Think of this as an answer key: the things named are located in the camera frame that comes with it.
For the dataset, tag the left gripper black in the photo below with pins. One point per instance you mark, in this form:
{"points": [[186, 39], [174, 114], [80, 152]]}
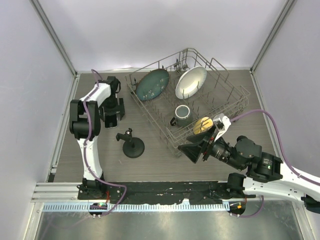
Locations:
{"points": [[118, 109]]}

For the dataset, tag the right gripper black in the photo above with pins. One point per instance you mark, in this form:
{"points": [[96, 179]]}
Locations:
{"points": [[192, 151]]}

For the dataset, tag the black smartphone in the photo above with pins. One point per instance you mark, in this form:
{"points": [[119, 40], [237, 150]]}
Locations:
{"points": [[111, 121]]}

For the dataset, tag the black phone stand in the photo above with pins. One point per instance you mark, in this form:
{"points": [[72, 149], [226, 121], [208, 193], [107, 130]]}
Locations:
{"points": [[133, 147]]}

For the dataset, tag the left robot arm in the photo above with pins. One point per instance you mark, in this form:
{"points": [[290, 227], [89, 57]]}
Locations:
{"points": [[86, 115]]}

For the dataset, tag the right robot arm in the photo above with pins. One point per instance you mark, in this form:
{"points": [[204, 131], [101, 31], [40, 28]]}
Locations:
{"points": [[265, 173]]}

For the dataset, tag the dark green mug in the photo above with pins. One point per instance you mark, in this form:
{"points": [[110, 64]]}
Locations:
{"points": [[182, 116]]}

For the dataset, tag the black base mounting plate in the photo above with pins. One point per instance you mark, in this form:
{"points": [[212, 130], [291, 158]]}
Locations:
{"points": [[162, 193]]}

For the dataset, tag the teal ceramic plate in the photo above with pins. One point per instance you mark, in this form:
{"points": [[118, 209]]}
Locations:
{"points": [[152, 84]]}

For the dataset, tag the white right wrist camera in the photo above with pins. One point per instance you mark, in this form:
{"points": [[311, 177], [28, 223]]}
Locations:
{"points": [[222, 124]]}

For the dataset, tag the grey wire dish rack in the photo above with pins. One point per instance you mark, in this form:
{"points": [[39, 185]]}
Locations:
{"points": [[217, 95]]}

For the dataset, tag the white slotted cable duct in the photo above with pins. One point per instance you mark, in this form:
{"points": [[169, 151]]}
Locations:
{"points": [[127, 208]]}

